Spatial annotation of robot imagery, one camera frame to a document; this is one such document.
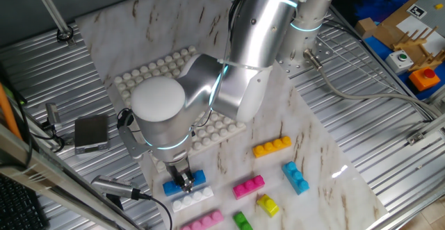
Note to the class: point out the small cardboard box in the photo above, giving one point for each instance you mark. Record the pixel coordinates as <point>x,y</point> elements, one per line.
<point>365,28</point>

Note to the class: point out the orange four-stud block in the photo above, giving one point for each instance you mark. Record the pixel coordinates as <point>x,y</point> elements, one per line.
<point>271,147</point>

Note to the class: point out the black keyboard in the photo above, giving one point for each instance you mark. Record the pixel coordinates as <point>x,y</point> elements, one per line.
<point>17,205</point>

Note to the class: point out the white paper sheet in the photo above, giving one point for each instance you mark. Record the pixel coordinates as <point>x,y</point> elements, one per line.
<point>406,25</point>

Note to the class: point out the black white marker tag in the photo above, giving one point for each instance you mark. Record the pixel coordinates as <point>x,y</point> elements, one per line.
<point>416,11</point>

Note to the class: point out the silver digital scale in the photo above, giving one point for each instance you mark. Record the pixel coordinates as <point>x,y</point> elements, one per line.
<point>91,132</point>

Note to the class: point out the silver camera on stand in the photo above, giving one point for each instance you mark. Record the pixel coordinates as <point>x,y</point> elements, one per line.
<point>114,186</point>

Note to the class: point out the tiny yellow brick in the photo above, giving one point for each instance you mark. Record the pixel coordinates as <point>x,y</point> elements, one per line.
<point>439,6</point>

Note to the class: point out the blue four-stud block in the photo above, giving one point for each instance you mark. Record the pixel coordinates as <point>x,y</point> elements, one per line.
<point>201,178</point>

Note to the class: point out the wooden peg rack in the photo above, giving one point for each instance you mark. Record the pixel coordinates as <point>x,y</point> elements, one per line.
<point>410,44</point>

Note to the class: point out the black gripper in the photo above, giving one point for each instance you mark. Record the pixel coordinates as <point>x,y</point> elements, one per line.
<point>179,169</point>

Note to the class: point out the light blue three-stud block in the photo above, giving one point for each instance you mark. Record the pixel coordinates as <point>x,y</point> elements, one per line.
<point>295,179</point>

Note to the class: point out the green two-stud block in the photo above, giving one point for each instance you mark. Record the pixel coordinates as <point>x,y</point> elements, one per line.
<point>242,222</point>

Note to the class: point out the aluminium tripod pole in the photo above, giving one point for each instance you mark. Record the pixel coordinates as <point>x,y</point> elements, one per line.
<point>50,9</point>

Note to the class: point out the white studded baseplate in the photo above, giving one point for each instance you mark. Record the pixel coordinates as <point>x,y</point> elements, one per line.
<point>167,63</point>

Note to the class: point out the orange box red button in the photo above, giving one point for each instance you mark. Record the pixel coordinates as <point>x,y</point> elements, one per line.
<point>424,80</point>

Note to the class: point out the small silver camera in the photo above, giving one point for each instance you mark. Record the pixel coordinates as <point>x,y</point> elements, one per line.
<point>53,115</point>

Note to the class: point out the white box green button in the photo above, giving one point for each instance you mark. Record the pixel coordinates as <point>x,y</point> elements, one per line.
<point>399,62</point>

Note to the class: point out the white four-stud block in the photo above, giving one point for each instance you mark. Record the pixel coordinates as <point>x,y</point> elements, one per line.
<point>193,199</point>

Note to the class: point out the perforated robot base plate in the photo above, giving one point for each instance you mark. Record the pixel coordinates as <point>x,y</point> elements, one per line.
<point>323,51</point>

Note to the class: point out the magenta three-stud block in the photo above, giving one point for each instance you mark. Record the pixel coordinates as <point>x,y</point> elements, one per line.
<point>248,187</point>

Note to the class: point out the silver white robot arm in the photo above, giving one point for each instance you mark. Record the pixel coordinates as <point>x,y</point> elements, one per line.
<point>160,112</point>

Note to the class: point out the grey studded board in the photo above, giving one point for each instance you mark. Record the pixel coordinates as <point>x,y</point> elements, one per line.
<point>436,19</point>

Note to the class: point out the pink four-stud block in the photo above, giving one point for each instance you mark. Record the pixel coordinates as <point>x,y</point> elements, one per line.
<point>205,221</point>

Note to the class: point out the brown cardboard sheet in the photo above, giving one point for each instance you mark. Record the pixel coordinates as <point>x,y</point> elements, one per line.
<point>387,35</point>

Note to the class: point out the orange pole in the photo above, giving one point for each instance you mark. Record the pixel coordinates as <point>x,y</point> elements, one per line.
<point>7,113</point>

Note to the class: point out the yellow two-stud block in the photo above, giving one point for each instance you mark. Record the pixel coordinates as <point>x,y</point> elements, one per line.
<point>267,205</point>

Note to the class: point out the marble pattern board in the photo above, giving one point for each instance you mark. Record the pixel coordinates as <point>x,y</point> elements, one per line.
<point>139,25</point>

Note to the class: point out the small aluminium corner bracket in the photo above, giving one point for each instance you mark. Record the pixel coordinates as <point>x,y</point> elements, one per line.
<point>416,138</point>

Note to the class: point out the aluminium frame beam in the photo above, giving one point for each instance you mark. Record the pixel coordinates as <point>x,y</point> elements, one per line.
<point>52,178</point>

